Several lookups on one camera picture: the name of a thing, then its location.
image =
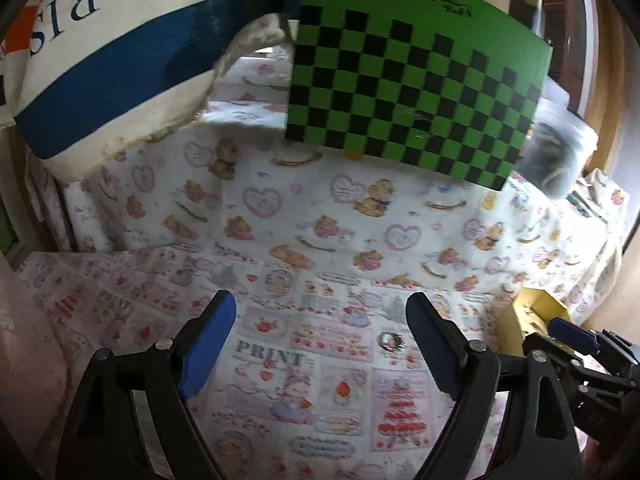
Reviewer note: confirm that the wooden window frame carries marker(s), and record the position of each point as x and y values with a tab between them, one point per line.
600	85

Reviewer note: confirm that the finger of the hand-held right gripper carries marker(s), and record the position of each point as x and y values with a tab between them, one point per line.
572	334
575	366

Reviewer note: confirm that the striped printed curtain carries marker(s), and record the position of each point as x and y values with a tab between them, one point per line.
125	50

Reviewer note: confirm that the clear plastic bucket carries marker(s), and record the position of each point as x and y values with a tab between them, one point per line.
555	145

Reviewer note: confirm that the strawberry printed cloth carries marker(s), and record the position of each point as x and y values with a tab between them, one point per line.
310	370

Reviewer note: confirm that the gold octagonal cardboard box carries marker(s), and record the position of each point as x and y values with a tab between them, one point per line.
525	317

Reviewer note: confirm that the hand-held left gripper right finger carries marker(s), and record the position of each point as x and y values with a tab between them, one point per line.
432	350

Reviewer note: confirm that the green checkered board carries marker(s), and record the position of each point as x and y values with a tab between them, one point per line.
400	75

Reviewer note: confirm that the bear and heart printed cloth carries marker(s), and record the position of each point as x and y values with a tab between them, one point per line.
325	210

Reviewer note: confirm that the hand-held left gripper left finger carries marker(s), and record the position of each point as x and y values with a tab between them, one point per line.
207	345

